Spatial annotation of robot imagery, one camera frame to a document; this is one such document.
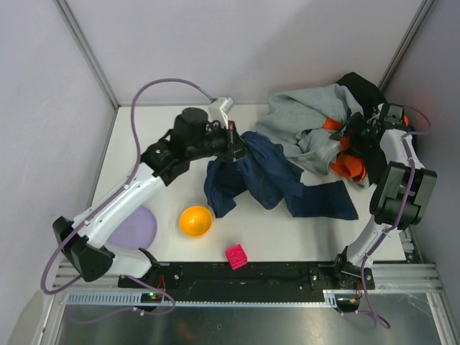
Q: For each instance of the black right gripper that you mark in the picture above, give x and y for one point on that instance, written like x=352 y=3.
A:
x=351 y=129

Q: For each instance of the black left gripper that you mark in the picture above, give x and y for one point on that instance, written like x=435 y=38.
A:
x=232 y=144

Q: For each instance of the black cloth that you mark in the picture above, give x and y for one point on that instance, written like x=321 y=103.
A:
x=367 y=95

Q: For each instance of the dark blue cloth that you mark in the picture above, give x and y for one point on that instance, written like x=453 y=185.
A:
x=270 y=178

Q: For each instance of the grey cloth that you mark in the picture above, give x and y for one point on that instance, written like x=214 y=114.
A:
x=296 y=121

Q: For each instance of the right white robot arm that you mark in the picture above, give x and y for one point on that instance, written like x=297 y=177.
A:
x=384 y=142

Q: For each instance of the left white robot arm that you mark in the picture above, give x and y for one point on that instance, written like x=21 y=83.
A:
x=83 y=240

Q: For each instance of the orange cloth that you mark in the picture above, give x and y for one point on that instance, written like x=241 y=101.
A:
x=361 y=165

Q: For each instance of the yellow plastic bowl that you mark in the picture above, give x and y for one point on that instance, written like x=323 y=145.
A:
x=196 y=221

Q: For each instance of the pink cube block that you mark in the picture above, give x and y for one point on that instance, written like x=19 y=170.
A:
x=236 y=256

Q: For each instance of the purple plastic plate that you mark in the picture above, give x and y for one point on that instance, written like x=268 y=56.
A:
x=137 y=231

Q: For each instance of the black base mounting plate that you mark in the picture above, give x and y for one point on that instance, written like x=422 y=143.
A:
x=256 y=281

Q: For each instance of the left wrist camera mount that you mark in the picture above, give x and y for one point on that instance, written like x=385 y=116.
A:
x=219 y=109

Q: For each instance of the right aluminium corner post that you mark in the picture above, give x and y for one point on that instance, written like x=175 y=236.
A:
x=422 y=14

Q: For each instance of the aluminium corner post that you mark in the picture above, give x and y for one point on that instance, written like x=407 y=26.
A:
x=86 y=50
x=422 y=14

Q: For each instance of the aluminium frame rail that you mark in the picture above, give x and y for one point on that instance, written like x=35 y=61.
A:
x=407 y=306

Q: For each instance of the grey slotted cable duct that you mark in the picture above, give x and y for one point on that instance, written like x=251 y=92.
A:
x=149 y=299

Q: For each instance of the left aluminium corner post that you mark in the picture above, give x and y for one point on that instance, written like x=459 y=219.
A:
x=86 y=50

